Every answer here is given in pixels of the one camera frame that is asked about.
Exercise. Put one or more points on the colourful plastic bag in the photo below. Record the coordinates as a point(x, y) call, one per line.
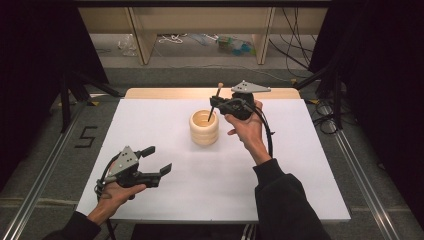
point(235, 46)

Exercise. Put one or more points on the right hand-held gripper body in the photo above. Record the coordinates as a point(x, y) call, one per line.
point(241, 103)

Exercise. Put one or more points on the ribbed wooden cup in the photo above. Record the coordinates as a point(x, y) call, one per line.
point(204, 128)

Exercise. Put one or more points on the black curtain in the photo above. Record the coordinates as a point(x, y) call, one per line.
point(30, 83)
point(390, 100)

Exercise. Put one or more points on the black wooden-tipped stick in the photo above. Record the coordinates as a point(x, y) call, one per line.
point(213, 108)

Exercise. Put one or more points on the wooden table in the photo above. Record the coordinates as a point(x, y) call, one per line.
point(166, 93)

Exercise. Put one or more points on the white table board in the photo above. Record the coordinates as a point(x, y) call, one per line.
point(186, 186)

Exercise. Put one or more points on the person's left hand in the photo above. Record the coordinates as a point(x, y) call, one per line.
point(118, 196)

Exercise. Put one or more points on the clear plastic bag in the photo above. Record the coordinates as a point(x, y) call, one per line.
point(127, 45)

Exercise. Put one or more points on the aluminium floor rail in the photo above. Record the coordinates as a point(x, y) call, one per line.
point(366, 186)
point(43, 181)

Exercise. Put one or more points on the black metal stand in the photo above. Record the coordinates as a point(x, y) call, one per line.
point(337, 100)
point(66, 100)

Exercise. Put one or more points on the person's right hand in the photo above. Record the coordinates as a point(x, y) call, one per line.
point(248, 131)

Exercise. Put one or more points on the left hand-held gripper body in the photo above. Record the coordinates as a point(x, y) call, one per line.
point(125, 166)

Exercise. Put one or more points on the wooden shelf frame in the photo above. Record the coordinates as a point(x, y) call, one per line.
point(206, 20)

